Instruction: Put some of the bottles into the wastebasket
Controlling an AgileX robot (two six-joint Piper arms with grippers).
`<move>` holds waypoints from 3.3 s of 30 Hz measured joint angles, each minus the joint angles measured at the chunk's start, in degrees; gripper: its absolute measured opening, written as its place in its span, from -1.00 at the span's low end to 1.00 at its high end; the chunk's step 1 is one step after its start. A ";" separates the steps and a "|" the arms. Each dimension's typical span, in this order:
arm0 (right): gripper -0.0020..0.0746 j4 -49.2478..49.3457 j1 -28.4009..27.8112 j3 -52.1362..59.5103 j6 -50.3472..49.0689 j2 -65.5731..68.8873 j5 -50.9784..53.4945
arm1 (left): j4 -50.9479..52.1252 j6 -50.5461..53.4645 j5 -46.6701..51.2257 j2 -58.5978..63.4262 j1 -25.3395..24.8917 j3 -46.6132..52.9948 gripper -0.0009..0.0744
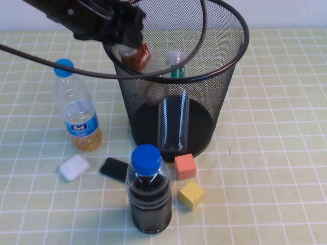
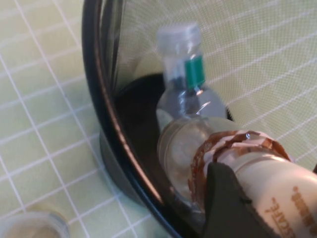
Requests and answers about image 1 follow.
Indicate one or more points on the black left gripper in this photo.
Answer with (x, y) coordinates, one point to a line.
(97, 20)

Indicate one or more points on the small bottle with brown label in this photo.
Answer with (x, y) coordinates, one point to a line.
(139, 60)

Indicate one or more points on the clear bottle with pagoda label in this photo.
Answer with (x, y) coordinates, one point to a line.
(175, 56)

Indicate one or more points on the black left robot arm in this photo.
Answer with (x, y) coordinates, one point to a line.
(46, 5)

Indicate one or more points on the black mesh wastebasket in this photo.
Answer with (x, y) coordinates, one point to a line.
(199, 122)

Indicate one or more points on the clear bottle with yellow liquid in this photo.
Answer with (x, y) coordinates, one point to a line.
(76, 107)

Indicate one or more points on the black oblong case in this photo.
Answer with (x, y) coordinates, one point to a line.
(115, 168)

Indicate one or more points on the white earbud case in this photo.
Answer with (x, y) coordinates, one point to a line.
(74, 167)

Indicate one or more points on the orange cube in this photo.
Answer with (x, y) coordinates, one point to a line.
(185, 167)

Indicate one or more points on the dark liquid bottle, blue cap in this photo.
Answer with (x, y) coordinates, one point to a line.
(149, 194)

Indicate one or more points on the yellow cube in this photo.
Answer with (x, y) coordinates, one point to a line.
(191, 195)

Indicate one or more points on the green checked tablecloth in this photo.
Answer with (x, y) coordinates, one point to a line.
(281, 204)

